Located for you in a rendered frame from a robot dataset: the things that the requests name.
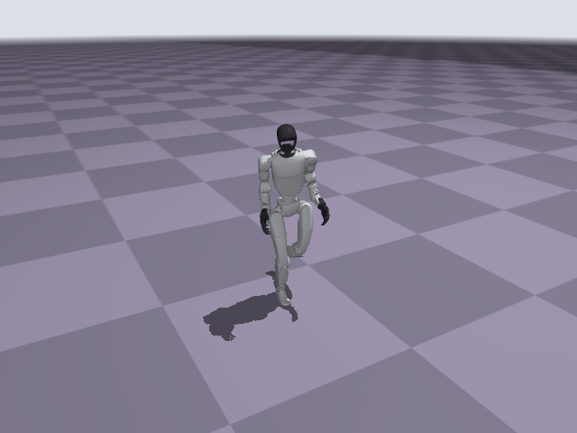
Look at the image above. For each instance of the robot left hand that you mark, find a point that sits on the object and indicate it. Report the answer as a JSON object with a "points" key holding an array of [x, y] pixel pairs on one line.
{"points": [[324, 210]]}

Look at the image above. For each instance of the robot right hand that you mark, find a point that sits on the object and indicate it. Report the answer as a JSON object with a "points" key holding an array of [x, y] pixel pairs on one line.
{"points": [[264, 217]]}

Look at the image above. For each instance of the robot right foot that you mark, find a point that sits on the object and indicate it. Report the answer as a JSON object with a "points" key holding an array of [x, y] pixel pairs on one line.
{"points": [[283, 297]]}

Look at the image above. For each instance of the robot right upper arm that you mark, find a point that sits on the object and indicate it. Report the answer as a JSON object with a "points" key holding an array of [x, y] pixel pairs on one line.
{"points": [[264, 164]]}

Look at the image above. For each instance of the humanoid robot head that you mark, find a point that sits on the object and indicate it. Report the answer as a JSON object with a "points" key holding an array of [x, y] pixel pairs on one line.
{"points": [[286, 132]]}

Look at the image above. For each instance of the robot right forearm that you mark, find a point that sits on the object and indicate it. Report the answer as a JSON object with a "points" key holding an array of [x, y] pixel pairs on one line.
{"points": [[265, 200]]}

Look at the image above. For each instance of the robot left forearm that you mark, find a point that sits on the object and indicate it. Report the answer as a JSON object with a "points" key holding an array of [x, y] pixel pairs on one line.
{"points": [[313, 191]]}

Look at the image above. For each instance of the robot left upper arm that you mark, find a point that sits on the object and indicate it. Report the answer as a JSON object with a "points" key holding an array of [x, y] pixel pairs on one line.
{"points": [[311, 161]]}

